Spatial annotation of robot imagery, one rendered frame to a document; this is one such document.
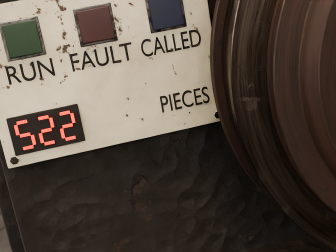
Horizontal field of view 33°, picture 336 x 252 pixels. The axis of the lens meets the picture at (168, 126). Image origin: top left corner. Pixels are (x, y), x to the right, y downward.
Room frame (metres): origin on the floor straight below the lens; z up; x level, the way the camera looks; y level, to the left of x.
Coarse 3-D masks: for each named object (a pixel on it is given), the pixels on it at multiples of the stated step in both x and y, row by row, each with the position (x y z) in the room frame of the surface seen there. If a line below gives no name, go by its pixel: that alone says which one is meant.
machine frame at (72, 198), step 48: (0, 0) 0.64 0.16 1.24; (0, 144) 0.64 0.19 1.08; (144, 144) 0.66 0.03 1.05; (192, 144) 0.67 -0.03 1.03; (0, 192) 0.71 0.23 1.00; (48, 192) 0.64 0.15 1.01; (96, 192) 0.65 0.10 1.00; (144, 192) 0.66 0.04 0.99; (192, 192) 0.67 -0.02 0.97; (240, 192) 0.68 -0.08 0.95; (48, 240) 0.64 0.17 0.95; (96, 240) 0.65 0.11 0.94; (144, 240) 0.66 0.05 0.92; (192, 240) 0.67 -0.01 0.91; (240, 240) 0.68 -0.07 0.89; (288, 240) 0.68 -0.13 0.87
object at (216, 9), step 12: (216, 0) 0.60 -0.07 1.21; (216, 12) 0.59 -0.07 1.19; (216, 24) 0.59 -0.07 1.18; (216, 36) 0.59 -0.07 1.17; (216, 48) 0.59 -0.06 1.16; (216, 60) 0.59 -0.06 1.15; (216, 72) 0.59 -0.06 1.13; (216, 84) 0.59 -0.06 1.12; (216, 96) 0.59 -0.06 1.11; (216, 108) 0.60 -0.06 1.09; (228, 120) 0.59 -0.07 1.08; (228, 132) 0.59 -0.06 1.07; (240, 144) 0.59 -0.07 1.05; (240, 156) 0.59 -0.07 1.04; (252, 180) 0.60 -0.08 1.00; (264, 192) 0.59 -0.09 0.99
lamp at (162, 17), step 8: (152, 0) 0.64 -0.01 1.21; (160, 0) 0.64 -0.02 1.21; (168, 0) 0.65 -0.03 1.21; (176, 0) 0.65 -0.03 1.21; (152, 8) 0.64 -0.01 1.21; (160, 8) 0.64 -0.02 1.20; (168, 8) 0.65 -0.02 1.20; (176, 8) 0.65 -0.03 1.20; (152, 16) 0.64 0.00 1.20; (160, 16) 0.64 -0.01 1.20; (168, 16) 0.65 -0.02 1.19; (176, 16) 0.65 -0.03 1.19; (152, 24) 0.64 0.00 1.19; (160, 24) 0.64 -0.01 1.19; (168, 24) 0.65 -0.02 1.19; (176, 24) 0.65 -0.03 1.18
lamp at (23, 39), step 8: (8, 24) 0.62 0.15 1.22; (16, 24) 0.62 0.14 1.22; (24, 24) 0.62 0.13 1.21; (32, 24) 0.62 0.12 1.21; (8, 32) 0.62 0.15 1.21; (16, 32) 0.62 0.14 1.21; (24, 32) 0.62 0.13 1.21; (32, 32) 0.62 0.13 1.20; (8, 40) 0.62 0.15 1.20; (16, 40) 0.62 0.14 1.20; (24, 40) 0.62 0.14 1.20; (32, 40) 0.62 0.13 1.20; (8, 48) 0.62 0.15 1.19; (16, 48) 0.62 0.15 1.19; (24, 48) 0.62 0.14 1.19; (32, 48) 0.62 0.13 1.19; (40, 48) 0.62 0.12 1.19; (16, 56) 0.62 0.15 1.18
